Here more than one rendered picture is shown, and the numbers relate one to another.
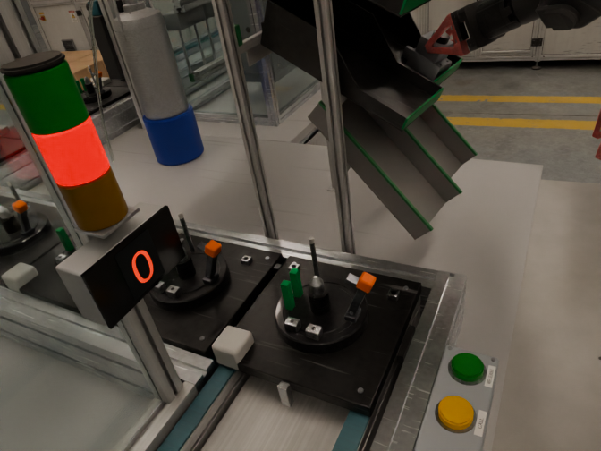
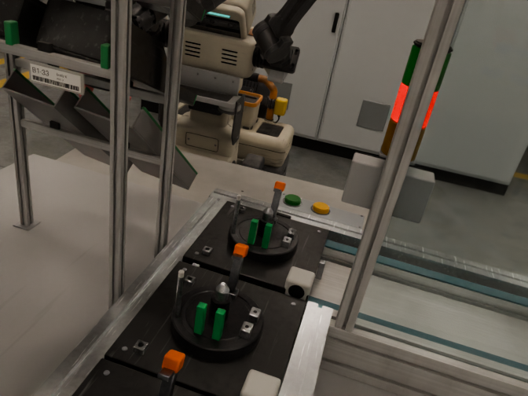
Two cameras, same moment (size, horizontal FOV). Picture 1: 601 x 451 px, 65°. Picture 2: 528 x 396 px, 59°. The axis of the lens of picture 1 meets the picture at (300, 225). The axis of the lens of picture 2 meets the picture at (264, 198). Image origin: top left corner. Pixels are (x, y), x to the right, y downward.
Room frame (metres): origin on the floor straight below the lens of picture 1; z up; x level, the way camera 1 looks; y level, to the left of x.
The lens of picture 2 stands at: (0.81, 0.73, 1.49)
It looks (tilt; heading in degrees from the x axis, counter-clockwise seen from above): 28 degrees down; 249
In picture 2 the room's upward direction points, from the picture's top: 11 degrees clockwise
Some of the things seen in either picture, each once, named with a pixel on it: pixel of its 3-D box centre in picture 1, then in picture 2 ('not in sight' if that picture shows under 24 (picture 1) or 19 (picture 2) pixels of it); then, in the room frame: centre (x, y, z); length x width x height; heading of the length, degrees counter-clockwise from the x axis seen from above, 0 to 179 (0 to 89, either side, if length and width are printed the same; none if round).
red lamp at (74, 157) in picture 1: (72, 149); (413, 104); (0.41, 0.19, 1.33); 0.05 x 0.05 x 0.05
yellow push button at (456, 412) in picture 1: (455, 413); (320, 209); (0.32, -0.15, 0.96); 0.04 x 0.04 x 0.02
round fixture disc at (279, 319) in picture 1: (321, 312); (263, 237); (0.51, -0.01, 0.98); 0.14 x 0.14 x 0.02
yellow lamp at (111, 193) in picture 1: (94, 196); (402, 138); (0.41, 0.19, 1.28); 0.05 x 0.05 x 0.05
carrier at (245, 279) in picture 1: (183, 263); (220, 303); (0.65, 0.21, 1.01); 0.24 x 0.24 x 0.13; 58
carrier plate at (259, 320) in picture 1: (322, 321); (262, 245); (0.51, -0.01, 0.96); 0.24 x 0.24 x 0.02; 58
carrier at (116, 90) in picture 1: (88, 87); not in sight; (1.87, 0.71, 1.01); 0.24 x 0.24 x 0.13; 58
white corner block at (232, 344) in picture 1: (233, 347); (298, 284); (0.48, 0.13, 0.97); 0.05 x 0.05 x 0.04; 58
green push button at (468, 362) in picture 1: (467, 369); (292, 201); (0.38, -0.18, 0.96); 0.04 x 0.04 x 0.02
